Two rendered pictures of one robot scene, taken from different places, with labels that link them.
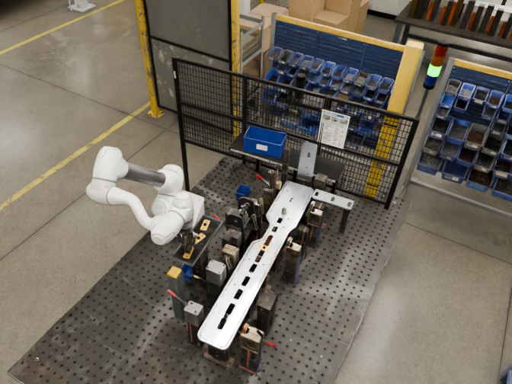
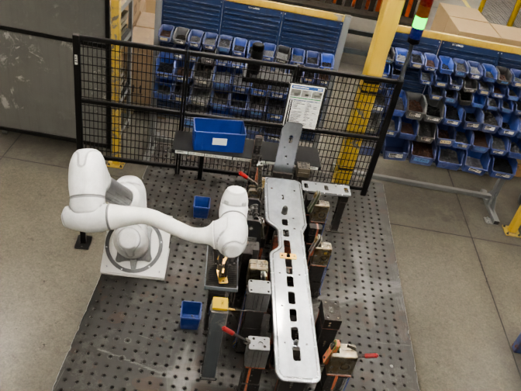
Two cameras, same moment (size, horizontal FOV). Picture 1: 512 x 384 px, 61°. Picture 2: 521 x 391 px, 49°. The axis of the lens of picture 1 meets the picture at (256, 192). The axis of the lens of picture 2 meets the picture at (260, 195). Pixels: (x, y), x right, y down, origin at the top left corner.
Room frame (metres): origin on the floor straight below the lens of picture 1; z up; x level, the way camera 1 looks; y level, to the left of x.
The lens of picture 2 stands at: (0.01, 1.15, 2.86)
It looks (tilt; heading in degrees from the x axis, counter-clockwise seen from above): 36 degrees down; 330
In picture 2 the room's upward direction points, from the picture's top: 11 degrees clockwise
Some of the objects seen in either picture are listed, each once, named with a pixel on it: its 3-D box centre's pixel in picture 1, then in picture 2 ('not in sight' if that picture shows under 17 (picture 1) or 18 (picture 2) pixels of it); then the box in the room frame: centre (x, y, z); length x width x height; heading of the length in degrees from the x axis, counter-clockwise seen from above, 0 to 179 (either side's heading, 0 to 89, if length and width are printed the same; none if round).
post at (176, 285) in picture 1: (178, 296); (213, 341); (1.41, 0.43, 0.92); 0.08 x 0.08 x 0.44; 68
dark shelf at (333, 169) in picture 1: (286, 156); (247, 150); (2.64, -0.22, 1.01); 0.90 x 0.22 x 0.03; 68
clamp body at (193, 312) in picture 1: (195, 324); (252, 370); (1.25, 0.31, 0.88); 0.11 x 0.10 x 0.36; 68
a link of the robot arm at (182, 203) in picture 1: (181, 207); (233, 207); (1.53, 0.37, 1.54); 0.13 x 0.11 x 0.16; 158
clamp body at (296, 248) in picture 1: (291, 263); (315, 269); (1.72, -0.25, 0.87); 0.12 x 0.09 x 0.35; 68
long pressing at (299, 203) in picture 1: (264, 251); (289, 259); (1.71, -0.07, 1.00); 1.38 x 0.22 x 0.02; 158
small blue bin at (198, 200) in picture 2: (243, 193); (201, 207); (2.48, 0.10, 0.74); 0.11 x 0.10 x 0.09; 158
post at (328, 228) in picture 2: (344, 219); (339, 210); (2.16, -0.65, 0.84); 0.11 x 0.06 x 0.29; 68
